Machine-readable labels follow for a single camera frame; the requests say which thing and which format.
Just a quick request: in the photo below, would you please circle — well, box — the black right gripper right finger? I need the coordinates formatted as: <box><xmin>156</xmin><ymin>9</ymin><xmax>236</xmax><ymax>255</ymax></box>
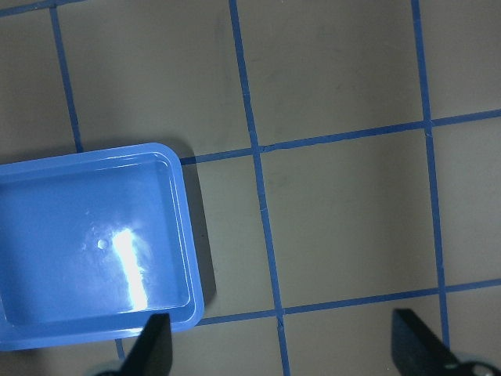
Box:
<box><xmin>391</xmin><ymin>309</ymin><xmax>466</xmax><ymax>375</ymax></box>

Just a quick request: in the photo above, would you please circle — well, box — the blue plastic tray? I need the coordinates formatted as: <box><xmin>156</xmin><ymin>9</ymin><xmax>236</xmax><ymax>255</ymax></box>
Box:
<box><xmin>1</xmin><ymin>143</ymin><xmax>204</xmax><ymax>352</ymax></box>

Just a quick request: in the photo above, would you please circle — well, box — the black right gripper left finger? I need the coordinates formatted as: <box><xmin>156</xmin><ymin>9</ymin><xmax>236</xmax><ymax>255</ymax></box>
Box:
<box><xmin>119</xmin><ymin>313</ymin><xmax>173</xmax><ymax>376</ymax></box>

